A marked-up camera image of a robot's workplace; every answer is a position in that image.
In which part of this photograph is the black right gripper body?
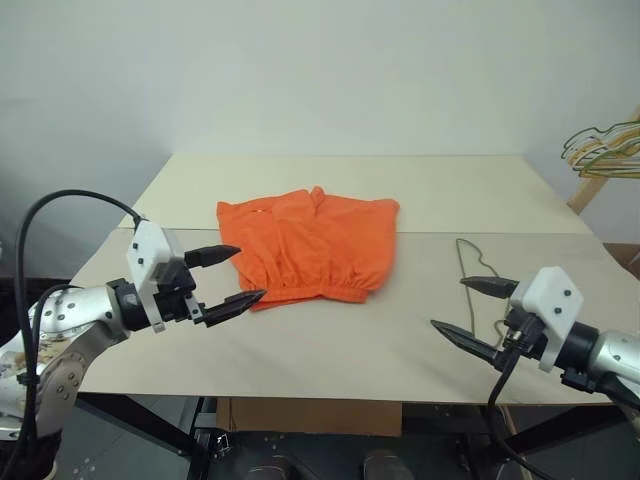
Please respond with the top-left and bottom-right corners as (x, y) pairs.
(492, 307), (547, 374)

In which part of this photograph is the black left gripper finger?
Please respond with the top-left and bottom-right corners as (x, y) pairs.
(202, 289), (268, 329)
(183, 244), (243, 269)

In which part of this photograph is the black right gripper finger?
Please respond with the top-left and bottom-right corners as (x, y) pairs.
(430, 319), (502, 372)
(459, 275), (522, 301)

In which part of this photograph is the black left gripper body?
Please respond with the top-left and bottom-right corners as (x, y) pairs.
(151, 257), (209, 329)

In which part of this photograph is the olive wire hanger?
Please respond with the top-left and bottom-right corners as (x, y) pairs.
(455, 237), (507, 352)

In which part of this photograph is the orange shirt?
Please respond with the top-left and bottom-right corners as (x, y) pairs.
(215, 185), (402, 314)

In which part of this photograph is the wooden clothes rack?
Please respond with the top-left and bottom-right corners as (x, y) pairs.
(566, 102), (640, 217)

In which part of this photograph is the flat brown cardboard box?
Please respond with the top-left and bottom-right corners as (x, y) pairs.
(215, 397), (403, 438)

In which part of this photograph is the dark rounded shape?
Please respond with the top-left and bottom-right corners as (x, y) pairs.
(361, 448), (409, 480)
(246, 461), (302, 480)

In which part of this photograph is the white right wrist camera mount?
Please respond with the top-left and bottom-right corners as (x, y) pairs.
(506, 266), (586, 374)

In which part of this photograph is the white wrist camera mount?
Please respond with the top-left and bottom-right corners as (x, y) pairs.
(124, 219), (187, 334)
(506, 266), (586, 374)

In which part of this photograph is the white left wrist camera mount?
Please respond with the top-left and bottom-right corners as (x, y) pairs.
(124, 219), (187, 334)

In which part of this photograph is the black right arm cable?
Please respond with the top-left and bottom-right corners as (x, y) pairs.
(487, 327), (561, 480)

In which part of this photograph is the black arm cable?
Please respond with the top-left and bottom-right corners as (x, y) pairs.
(487, 327), (561, 480)
(7, 188), (148, 480)

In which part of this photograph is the black metal table frame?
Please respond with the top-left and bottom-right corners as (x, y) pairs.
(74, 392), (640, 480)

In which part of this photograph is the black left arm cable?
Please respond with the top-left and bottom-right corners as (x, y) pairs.
(7, 188), (148, 480)

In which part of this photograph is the bunch of wire hangers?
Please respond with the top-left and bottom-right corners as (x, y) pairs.
(567, 124), (640, 180)

